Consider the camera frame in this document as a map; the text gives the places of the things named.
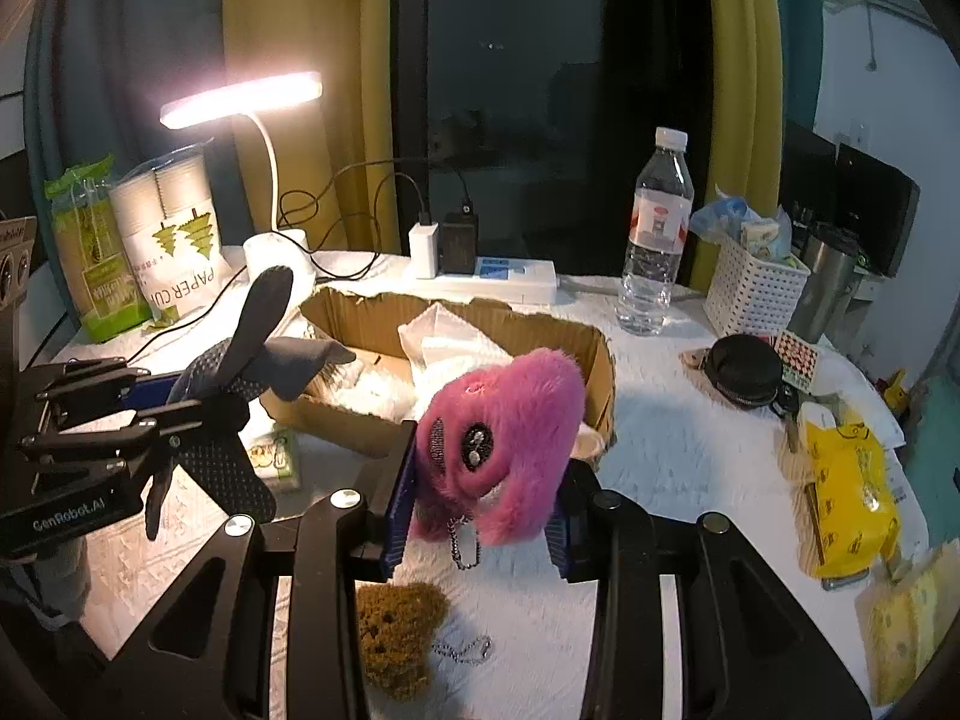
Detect yellow curtain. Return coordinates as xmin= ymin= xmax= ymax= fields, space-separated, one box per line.
xmin=690 ymin=0 xmax=785 ymax=290
xmin=223 ymin=0 xmax=396 ymax=254

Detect pale yellow tissue packet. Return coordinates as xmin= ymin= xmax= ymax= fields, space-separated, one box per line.
xmin=855 ymin=546 xmax=951 ymax=707

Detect clear water bottle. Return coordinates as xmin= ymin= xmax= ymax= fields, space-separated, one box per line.
xmin=616 ymin=127 xmax=693 ymax=337

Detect pack of paper cups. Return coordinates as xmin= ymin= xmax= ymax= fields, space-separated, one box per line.
xmin=109 ymin=152 xmax=230 ymax=325

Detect green bed mattress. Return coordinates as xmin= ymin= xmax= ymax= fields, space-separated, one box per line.
xmin=911 ymin=375 xmax=960 ymax=482

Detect black lamp cable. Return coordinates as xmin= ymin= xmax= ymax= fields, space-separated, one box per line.
xmin=112 ymin=266 xmax=253 ymax=370

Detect black charger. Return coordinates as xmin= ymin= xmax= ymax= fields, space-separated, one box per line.
xmin=439 ymin=199 xmax=482 ymax=275

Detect patterned card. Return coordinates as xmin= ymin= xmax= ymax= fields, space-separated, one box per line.
xmin=772 ymin=330 xmax=823 ymax=392

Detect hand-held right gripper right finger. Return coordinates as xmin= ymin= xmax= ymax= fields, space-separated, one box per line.
xmin=544 ymin=459 xmax=875 ymax=720

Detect pink plush toy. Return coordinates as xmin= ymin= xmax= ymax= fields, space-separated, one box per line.
xmin=409 ymin=349 xmax=587 ymax=572

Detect yellow plastic packet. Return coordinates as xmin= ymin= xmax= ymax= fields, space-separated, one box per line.
xmin=799 ymin=401 xmax=902 ymax=580

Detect grey dotted glove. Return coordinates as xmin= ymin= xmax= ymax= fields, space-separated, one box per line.
xmin=142 ymin=265 xmax=358 ymax=541

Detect person's left forearm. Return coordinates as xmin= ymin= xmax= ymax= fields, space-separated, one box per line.
xmin=0 ymin=540 xmax=92 ymax=635

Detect white power strip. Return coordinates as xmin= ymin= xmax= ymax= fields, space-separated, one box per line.
xmin=431 ymin=255 xmax=560 ymax=307

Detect black round pouch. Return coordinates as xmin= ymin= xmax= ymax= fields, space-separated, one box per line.
xmin=709 ymin=334 xmax=785 ymax=411

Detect cartoon print tissue packet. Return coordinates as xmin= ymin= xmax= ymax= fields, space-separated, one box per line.
xmin=247 ymin=427 xmax=302 ymax=494

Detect white plastic basket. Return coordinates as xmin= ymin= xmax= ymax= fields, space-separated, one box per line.
xmin=703 ymin=235 xmax=812 ymax=340

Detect teal curtain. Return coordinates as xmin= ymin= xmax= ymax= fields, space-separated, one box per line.
xmin=22 ymin=0 xmax=250 ymax=316
xmin=772 ymin=0 xmax=824 ymax=130

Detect black charger cable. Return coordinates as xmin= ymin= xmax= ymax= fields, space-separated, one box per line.
xmin=277 ymin=157 xmax=470 ymax=276

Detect brown plush bear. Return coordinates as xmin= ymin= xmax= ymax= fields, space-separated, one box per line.
xmin=356 ymin=581 xmax=494 ymax=706

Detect white charger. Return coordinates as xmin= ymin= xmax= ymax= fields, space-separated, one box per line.
xmin=409 ymin=221 xmax=440 ymax=279

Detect keys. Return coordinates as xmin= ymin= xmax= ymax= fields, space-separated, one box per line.
xmin=772 ymin=382 xmax=808 ymax=452

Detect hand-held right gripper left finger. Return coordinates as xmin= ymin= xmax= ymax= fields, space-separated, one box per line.
xmin=75 ymin=420 xmax=419 ymax=720

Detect stainless steel tumbler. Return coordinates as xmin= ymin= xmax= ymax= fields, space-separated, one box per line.
xmin=787 ymin=225 xmax=860 ymax=347

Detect black monitor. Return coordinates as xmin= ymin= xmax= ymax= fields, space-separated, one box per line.
xmin=780 ymin=120 xmax=841 ymax=231
xmin=832 ymin=142 xmax=922 ymax=278

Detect dark window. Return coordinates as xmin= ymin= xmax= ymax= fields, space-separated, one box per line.
xmin=390 ymin=0 xmax=710 ymax=287

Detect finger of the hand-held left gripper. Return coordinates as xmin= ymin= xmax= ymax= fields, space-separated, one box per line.
xmin=21 ymin=396 xmax=252 ymax=482
xmin=36 ymin=358 xmax=187 ymax=433

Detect blue plastic bag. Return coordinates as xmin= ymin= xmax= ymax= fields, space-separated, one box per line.
xmin=690 ymin=184 xmax=752 ymax=242

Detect small tissue packet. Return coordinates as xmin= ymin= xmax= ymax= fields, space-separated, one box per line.
xmin=739 ymin=212 xmax=796 ymax=263

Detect green packet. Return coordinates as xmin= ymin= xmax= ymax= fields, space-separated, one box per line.
xmin=43 ymin=156 xmax=155 ymax=344

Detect cardboard box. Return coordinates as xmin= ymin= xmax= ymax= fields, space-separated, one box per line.
xmin=262 ymin=286 xmax=617 ymax=467

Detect white desk lamp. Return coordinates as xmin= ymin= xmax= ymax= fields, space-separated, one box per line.
xmin=159 ymin=71 xmax=324 ymax=287

